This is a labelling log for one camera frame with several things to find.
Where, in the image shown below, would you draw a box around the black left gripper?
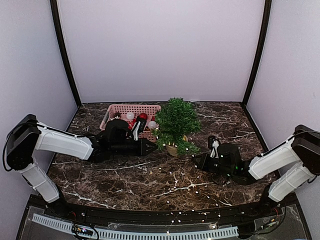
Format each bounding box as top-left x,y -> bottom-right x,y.
110,137 -> 158,157

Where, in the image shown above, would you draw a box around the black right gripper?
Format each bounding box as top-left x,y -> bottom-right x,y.
191,152 -> 235,179

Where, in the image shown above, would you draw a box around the small green christmas tree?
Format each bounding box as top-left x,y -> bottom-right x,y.
151,97 -> 201,156

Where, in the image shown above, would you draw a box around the fairy light string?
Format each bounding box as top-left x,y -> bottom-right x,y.
148,127 -> 226,226

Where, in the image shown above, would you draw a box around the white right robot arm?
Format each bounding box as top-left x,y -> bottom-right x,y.
191,124 -> 320,217

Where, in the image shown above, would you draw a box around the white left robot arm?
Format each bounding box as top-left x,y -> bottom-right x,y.
2,114 -> 157,218

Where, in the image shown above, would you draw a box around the beige tree pot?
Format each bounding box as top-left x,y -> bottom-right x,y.
165,135 -> 188,157

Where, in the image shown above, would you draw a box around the white ball ornament right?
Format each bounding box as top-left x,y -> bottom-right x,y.
147,120 -> 158,130

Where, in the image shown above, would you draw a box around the white ball ornament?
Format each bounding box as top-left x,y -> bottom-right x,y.
126,112 -> 135,121
147,120 -> 158,130

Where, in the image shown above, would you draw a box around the red ball ornament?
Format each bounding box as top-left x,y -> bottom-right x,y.
139,112 -> 148,120

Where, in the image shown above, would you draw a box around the pink plastic basket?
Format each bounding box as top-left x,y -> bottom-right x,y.
99,103 -> 161,142

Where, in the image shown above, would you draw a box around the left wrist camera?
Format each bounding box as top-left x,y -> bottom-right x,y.
131,117 -> 147,141

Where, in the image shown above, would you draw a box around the white slotted cable duct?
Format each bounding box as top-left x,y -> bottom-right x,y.
31,213 -> 239,240

